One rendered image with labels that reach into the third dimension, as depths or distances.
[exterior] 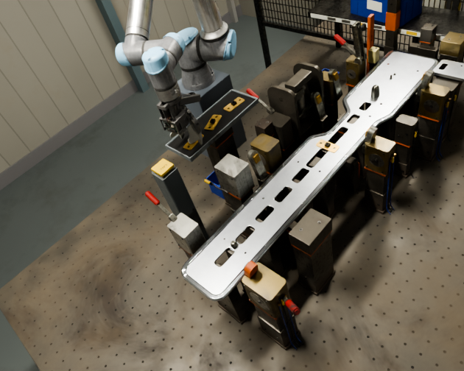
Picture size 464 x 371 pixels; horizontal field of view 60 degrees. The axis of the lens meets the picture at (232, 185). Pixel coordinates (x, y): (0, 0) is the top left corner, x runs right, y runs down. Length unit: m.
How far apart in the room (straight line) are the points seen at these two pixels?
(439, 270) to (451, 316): 0.17
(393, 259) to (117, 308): 1.07
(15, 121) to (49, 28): 0.80
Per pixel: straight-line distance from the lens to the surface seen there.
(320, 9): 2.39
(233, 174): 1.37
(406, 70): 1.92
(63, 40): 3.79
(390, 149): 1.48
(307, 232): 1.27
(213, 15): 1.64
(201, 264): 1.32
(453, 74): 1.90
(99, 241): 1.97
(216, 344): 1.52
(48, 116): 3.88
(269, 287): 1.16
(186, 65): 1.79
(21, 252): 3.30
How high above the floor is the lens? 2.07
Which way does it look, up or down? 46 degrees down
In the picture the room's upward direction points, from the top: 19 degrees counter-clockwise
